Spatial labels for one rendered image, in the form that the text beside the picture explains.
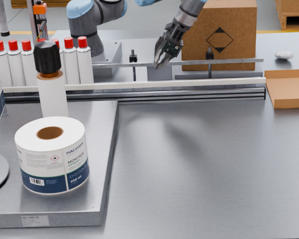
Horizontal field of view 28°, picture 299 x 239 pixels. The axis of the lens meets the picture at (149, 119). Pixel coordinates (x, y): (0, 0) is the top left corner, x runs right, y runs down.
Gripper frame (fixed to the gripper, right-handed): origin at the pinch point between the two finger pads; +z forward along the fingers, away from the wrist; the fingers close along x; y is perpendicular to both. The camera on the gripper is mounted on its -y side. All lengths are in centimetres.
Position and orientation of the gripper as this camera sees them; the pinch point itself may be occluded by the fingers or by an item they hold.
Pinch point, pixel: (157, 65)
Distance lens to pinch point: 225.7
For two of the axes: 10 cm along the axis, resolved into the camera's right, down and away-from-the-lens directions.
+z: -4.5, 7.8, 4.4
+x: 8.9, 4.1, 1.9
